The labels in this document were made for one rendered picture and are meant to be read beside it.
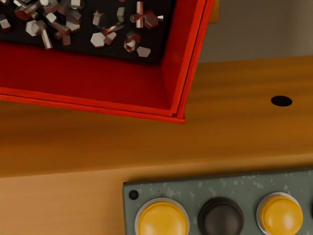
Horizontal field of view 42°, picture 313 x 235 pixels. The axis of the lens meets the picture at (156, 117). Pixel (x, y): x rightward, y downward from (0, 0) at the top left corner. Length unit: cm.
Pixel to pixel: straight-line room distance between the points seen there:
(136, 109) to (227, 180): 8
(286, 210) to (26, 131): 18
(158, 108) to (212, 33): 99
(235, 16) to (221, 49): 10
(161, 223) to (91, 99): 8
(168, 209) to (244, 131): 8
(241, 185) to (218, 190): 1
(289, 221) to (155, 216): 8
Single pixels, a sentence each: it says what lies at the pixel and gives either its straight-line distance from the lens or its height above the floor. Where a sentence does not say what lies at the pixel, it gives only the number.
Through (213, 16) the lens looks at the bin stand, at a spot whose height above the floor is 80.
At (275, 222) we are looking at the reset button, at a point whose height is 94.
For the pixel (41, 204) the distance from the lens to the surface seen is 28.
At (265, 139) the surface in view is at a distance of 28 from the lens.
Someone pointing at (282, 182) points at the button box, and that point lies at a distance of 26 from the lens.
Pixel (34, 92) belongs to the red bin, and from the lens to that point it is 21.
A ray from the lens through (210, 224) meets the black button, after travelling 24.
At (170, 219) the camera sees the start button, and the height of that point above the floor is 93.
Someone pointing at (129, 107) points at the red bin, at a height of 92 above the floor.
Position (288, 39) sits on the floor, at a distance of 127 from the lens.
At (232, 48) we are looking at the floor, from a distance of 123.
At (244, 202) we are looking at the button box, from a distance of 26.
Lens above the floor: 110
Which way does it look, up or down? 58 degrees down
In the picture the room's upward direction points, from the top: 172 degrees clockwise
